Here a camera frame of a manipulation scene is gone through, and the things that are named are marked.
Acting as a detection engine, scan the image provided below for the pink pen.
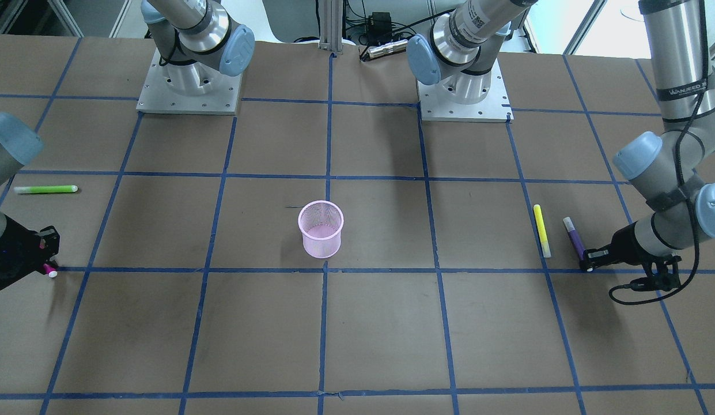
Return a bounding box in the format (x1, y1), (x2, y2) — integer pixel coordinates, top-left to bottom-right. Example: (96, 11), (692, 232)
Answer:
(42, 263), (59, 278)

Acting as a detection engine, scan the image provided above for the pink mesh cup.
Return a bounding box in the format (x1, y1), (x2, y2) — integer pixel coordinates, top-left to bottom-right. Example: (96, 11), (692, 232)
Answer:
(297, 200), (344, 258)

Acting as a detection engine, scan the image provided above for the black power adapter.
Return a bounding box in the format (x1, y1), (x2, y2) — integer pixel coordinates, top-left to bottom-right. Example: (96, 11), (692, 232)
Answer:
(366, 12), (392, 37)

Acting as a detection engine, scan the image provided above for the aluminium profile post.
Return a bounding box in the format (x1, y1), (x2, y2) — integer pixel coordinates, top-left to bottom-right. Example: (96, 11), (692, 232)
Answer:
(317, 0), (345, 55)

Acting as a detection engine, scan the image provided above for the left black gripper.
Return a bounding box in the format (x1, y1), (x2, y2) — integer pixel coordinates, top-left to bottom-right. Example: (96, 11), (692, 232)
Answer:
(579, 224), (682, 292)

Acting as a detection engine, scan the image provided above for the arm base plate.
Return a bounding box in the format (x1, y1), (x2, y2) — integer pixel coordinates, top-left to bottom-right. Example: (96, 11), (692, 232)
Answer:
(416, 61), (515, 123)
(136, 50), (243, 116)

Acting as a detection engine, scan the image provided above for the green pen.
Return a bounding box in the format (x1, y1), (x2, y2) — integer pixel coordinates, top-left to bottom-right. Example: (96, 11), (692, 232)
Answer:
(13, 186), (79, 195)

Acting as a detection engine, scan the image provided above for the black cable bundle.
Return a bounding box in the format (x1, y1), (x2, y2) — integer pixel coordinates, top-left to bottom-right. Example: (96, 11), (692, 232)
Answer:
(346, 0), (410, 47)

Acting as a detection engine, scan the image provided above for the yellow pen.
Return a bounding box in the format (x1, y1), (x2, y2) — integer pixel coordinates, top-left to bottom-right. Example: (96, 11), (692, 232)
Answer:
(532, 204), (552, 258)

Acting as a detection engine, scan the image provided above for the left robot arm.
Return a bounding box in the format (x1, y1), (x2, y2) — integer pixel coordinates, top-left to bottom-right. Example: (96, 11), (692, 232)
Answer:
(407, 1), (715, 292)

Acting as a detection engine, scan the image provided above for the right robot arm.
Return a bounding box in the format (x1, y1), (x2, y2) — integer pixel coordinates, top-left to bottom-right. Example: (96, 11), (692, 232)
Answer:
(0, 1), (256, 290)

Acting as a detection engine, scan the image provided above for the silver metal connector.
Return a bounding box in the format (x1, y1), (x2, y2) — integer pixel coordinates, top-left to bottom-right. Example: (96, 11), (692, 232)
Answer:
(363, 40), (406, 61)

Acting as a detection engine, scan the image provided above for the purple pen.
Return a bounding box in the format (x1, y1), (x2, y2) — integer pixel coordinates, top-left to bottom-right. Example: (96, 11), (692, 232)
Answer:
(562, 216), (593, 271)

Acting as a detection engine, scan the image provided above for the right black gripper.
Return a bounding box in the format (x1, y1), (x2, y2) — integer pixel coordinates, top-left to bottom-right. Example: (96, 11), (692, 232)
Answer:
(0, 218), (60, 290)

